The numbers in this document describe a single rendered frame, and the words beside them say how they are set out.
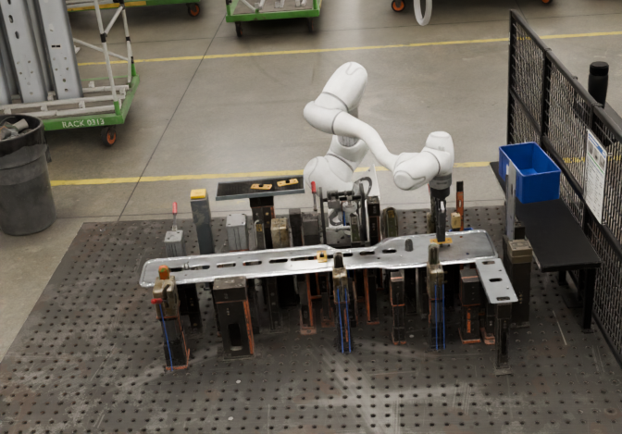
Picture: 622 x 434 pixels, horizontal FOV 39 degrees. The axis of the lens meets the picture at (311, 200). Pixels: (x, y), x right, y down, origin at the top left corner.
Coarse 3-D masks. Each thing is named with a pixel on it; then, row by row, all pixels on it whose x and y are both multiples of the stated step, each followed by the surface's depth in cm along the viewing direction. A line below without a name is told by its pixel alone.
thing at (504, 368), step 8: (496, 304) 308; (504, 304) 307; (496, 312) 310; (504, 312) 309; (496, 320) 313; (504, 320) 311; (496, 328) 314; (504, 328) 312; (496, 336) 316; (504, 336) 316; (496, 344) 317; (504, 344) 318; (496, 352) 318; (504, 352) 319; (496, 360) 320; (504, 360) 319; (496, 368) 320; (504, 368) 320
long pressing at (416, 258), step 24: (384, 240) 350; (456, 240) 346; (480, 240) 344; (144, 264) 349; (168, 264) 348; (192, 264) 346; (216, 264) 345; (240, 264) 343; (264, 264) 342; (288, 264) 340; (312, 264) 339; (360, 264) 336; (384, 264) 335; (408, 264) 333; (456, 264) 332
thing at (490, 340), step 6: (486, 300) 330; (486, 306) 331; (492, 306) 330; (486, 312) 332; (492, 312) 331; (486, 318) 333; (492, 318) 332; (486, 324) 334; (492, 324) 334; (480, 330) 342; (486, 330) 335; (492, 330) 335; (486, 336) 337; (492, 336) 337; (486, 342) 335; (492, 342) 334
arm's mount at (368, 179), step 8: (368, 168) 427; (368, 176) 421; (376, 176) 415; (368, 184) 414; (376, 184) 407; (368, 192) 407; (376, 192) 401; (328, 208) 436; (360, 208) 404; (360, 216) 403; (336, 224) 413; (360, 224) 405; (368, 232) 407; (368, 240) 409
